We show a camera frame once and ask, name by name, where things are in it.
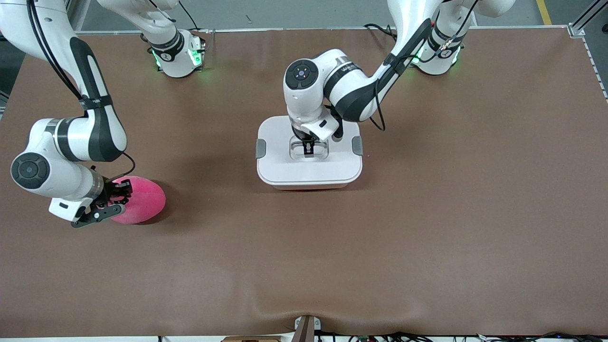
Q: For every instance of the aluminium frame post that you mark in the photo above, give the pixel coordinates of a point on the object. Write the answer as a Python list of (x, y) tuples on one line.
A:
[(69, 12), (576, 31)]

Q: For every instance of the brown table mat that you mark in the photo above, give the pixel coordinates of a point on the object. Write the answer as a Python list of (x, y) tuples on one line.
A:
[(304, 261)]

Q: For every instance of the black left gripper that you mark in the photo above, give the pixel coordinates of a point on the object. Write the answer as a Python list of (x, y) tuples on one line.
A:
[(308, 144)]

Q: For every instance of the pink plush toy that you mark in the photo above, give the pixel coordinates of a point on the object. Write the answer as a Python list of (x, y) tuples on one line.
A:
[(145, 202)]

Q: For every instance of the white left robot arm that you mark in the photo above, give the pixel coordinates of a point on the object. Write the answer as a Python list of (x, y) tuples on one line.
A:
[(313, 95)]

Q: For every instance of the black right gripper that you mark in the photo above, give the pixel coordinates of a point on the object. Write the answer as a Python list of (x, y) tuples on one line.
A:
[(113, 190)]

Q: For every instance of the white box lid grey clips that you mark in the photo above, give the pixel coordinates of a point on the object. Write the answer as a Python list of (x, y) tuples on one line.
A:
[(285, 166)]

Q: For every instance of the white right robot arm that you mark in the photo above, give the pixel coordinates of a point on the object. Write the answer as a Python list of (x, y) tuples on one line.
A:
[(61, 175)]

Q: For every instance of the pink translucent plastic box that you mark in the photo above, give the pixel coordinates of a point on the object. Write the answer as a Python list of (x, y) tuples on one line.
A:
[(308, 187)]

